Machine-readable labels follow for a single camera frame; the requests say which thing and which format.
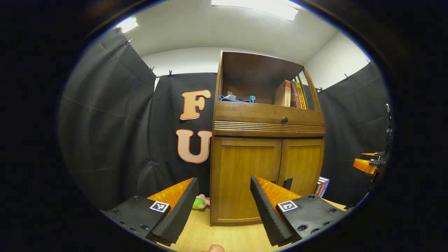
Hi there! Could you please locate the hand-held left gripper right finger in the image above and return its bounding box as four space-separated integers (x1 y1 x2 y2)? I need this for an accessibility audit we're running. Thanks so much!
250 175 350 247

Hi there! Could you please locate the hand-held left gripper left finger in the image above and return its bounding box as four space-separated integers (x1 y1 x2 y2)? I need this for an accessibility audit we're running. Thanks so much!
100 177 200 247

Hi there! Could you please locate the wooden shoe cabinet door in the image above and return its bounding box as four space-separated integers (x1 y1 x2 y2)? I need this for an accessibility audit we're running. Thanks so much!
218 137 282 217
278 138 324 198

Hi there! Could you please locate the wooden double-door shoe cabinet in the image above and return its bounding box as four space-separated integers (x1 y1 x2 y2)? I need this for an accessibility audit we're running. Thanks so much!
209 51 326 227

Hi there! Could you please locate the wooden cabinet drawer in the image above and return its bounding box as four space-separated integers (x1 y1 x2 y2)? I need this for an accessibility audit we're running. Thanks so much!
213 101 326 138

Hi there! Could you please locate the green pink plush toy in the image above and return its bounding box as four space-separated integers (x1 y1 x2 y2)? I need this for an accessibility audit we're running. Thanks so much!
192 194 210 210

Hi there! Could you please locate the yellow standing book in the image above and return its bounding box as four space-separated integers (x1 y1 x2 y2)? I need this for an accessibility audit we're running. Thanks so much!
295 81 308 110

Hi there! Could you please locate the dark red standing book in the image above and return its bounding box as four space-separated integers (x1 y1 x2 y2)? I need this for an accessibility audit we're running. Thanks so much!
290 81 301 107

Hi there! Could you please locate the black backdrop cloth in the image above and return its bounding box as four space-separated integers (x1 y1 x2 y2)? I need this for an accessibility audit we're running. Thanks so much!
58 28 392 210

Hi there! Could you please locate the blue crumpled cloth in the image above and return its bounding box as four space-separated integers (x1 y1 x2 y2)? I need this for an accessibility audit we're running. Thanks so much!
219 94 251 103

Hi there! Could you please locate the long ceiling light panel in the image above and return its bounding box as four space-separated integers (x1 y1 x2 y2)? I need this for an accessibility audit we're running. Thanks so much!
211 0 299 21

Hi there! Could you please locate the small ceiling light panel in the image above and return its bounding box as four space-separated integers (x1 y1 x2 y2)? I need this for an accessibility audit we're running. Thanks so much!
117 17 139 34

